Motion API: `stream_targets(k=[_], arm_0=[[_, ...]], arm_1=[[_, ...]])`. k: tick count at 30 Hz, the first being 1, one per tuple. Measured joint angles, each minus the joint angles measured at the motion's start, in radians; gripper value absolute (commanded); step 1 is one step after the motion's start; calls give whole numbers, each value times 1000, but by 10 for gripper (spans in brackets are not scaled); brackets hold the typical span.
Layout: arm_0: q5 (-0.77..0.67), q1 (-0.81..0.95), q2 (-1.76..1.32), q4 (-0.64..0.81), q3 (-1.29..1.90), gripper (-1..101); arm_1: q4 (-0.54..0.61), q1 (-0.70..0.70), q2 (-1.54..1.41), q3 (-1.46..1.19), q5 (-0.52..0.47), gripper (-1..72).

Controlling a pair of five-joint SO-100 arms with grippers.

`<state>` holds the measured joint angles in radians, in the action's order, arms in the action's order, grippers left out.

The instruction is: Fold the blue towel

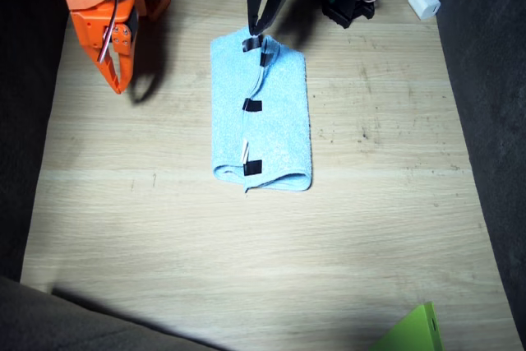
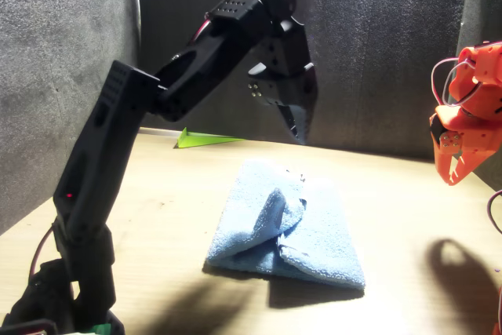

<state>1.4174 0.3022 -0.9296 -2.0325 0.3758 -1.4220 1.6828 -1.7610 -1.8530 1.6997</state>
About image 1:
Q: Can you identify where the light blue towel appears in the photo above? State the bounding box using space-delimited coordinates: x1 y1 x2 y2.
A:
209 25 314 195

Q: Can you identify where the white power adapter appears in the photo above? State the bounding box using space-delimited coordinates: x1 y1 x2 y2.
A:
407 0 442 21

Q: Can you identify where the lime green plastic wedge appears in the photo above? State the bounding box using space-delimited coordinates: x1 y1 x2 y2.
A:
367 301 445 351

